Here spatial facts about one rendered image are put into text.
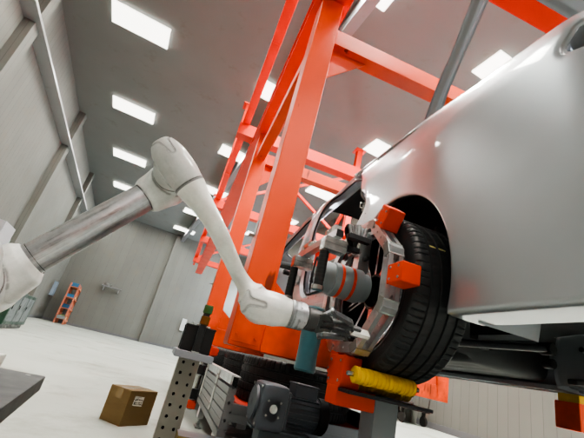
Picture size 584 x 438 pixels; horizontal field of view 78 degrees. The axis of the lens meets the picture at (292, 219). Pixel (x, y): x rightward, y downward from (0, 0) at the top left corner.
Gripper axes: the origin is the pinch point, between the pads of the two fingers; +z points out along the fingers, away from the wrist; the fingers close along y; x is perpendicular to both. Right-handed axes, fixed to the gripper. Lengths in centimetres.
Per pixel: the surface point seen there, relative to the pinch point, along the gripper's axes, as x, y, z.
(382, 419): -6.4, -29.4, 22.9
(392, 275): 7.5, 20.9, 4.1
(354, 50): 187, 93, -1
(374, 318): 3.3, 5.0, 4.1
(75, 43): 921, -92, -495
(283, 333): 45, -46, -7
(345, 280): 24.4, 4.2, -1.8
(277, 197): 93, 3, -27
